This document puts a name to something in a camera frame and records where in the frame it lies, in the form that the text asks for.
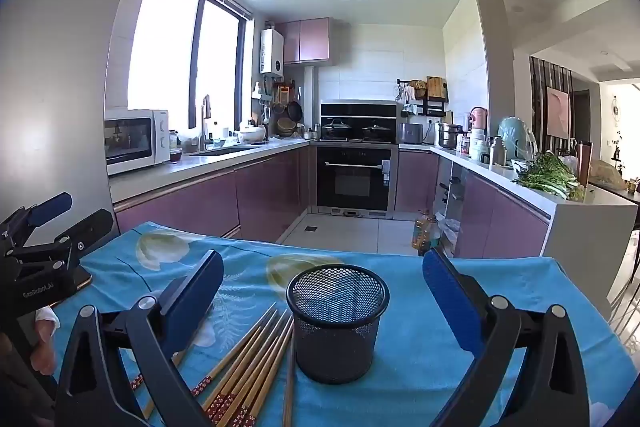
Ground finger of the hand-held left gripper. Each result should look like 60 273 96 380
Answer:
5 208 115 280
0 192 74 248

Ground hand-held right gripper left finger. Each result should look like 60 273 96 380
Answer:
54 250 225 427

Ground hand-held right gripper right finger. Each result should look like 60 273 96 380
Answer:
422 247 591 427

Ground bundle of wooden chopsticks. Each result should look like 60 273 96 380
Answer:
131 302 296 427

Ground black mesh holder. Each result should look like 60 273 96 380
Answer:
286 264 391 385

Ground person's left hand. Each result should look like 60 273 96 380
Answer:
27 306 62 378

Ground blue floral tablecloth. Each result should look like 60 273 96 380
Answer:
50 221 632 427

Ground yellow oil bottle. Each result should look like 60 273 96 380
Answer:
411 209 441 257

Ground pink base cabinet row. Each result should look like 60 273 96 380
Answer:
112 144 313 244
395 147 553 260

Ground white microwave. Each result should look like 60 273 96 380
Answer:
104 109 171 178

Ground grey refrigerator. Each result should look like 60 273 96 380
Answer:
0 0 166 258

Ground steel faucet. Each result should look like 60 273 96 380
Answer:
200 94 213 152

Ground black built-in oven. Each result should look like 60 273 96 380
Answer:
316 145 392 214

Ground green leafy vegetables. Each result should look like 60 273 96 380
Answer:
512 151 586 200

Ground steel stock pot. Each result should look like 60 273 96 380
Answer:
438 123 463 150

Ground white bowl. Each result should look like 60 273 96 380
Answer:
237 125 266 144

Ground grey toaster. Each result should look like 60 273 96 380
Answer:
400 123 426 145

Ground mint green appliance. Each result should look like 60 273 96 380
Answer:
497 116 538 162

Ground black lidded pot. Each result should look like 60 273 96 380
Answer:
321 119 351 140
361 121 392 142

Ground brown tumbler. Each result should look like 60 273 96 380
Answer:
575 140 593 188

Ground kitchen window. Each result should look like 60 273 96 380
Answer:
127 0 251 132

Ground black range hood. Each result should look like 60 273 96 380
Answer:
320 99 398 144

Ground white water heater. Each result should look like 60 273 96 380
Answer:
260 28 285 75

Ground black wall rack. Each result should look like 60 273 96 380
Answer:
397 76 449 118

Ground pink wall picture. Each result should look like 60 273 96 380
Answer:
545 87 571 138

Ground pink wall cabinet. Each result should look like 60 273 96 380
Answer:
276 17 337 66

